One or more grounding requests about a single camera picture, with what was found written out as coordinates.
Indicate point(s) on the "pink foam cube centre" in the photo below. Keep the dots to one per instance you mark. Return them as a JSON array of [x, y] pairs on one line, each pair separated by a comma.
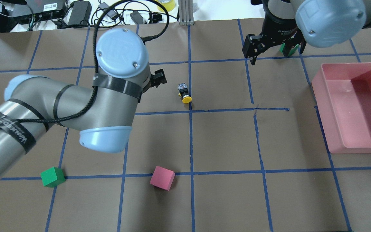
[[162, 178]]

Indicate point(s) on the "black electronics box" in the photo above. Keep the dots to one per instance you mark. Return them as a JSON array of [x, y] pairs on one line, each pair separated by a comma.
[[41, 9]]

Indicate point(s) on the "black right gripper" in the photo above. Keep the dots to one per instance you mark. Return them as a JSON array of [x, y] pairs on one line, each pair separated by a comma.
[[277, 28]]

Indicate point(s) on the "aluminium extrusion post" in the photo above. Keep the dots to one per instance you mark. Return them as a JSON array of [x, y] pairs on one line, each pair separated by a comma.
[[185, 10]]

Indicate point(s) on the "yellow tape roll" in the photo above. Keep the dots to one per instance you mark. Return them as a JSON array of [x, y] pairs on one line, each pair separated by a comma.
[[169, 5]]

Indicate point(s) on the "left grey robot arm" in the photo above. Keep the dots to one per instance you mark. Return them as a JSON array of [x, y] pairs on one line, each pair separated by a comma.
[[103, 114]]

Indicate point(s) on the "pink plastic bin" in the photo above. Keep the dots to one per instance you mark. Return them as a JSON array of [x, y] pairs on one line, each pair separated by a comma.
[[343, 95]]

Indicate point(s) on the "black power adapter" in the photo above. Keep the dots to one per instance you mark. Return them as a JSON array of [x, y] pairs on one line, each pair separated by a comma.
[[80, 13]]

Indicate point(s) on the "green foam cube far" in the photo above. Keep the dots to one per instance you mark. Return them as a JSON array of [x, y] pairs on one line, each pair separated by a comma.
[[288, 51]]

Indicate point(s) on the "green foam cube near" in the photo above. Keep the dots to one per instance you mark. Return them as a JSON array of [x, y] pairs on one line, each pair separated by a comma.
[[52, 177]]

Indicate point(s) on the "yellow push button switch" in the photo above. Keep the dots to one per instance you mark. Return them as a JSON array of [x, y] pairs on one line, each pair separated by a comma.
[[184, 93]]

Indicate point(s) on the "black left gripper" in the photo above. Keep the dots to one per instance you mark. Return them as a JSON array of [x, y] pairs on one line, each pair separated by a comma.
[[158, 78]]

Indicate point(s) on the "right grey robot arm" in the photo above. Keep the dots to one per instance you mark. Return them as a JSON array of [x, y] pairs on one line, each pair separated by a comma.
[[319, 23]]

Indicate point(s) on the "green foam cube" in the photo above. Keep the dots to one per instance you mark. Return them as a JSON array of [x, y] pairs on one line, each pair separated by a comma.
[[52, 177], [288, 51]]

